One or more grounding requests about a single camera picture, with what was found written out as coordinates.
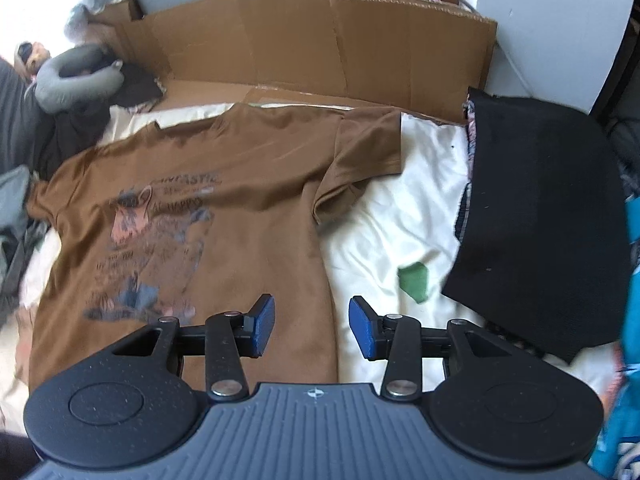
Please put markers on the brown plush toy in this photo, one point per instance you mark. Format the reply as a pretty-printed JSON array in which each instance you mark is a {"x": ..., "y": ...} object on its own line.
[{"x": 32, "y": 57}]

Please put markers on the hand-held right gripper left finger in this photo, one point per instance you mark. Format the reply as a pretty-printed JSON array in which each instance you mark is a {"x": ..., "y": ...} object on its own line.
[{"x": 266, "y": 322}]

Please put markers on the dark grey pillow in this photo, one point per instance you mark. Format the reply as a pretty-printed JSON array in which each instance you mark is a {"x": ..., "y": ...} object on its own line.
[{"x": 20, "y": 115}]

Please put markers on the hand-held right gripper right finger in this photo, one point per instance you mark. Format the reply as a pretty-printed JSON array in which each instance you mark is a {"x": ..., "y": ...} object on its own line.
[{"x": 361, "y": 327}]

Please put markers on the grey fluffy toy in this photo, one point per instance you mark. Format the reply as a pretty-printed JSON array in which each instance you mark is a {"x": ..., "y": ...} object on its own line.
[{"x": 82, "y": 20}]

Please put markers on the brown printed t-shirt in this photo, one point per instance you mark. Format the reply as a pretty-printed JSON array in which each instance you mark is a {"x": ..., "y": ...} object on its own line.
[{"x": 260, "y": 170}]

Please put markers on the white printed bed sheet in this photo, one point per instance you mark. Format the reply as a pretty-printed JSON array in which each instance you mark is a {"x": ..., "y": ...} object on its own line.
[{"x": 380, "y": 230}]

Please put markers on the teal printed garment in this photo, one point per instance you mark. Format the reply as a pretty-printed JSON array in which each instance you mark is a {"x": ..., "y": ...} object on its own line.
[{"x": 620, "y": 410}]

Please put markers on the grey-blue garment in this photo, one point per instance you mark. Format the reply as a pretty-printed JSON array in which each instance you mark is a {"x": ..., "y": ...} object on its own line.
[{"x": 15, "y": 195}]

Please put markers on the crumpled black garment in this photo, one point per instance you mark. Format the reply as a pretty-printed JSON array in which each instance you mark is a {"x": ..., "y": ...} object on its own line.
[{"x": 80, "y": 130}]

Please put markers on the grey neck pillow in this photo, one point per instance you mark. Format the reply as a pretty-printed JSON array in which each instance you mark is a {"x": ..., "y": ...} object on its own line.
[{"x": 65, "y": 90}]

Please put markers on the flattened cardboard sheet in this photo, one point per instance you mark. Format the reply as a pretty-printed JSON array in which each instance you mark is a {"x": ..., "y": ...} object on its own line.
[{"x": 300, "y": 45}]

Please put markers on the folded black garment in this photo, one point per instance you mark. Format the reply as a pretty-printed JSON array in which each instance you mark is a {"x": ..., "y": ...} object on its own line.
[{"x": 540, "y": 220}]

